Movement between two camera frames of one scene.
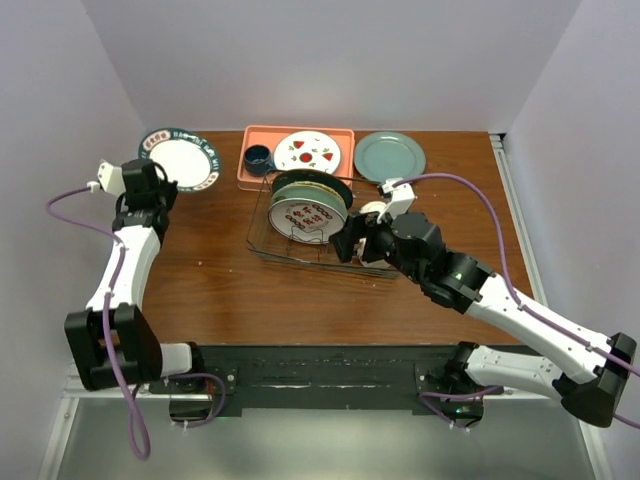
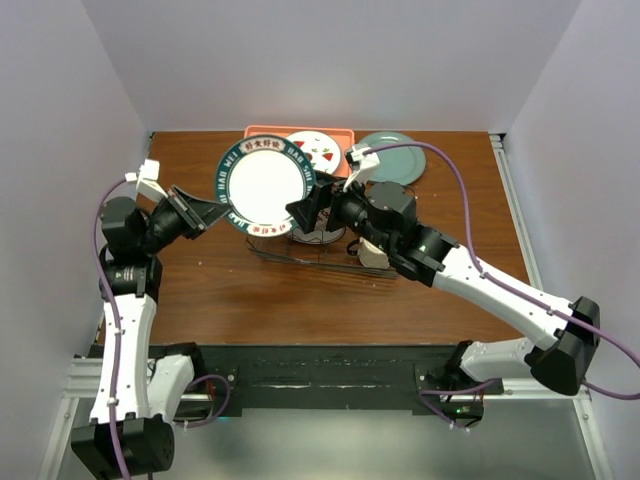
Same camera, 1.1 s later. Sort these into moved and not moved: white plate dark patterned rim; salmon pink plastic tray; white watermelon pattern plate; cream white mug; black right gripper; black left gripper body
Moved: black left gripper body; white plate dark patterned rim; black right gripper
Not moved: white watermelon pattern plate; salmon pink plastic tray; cream white mug
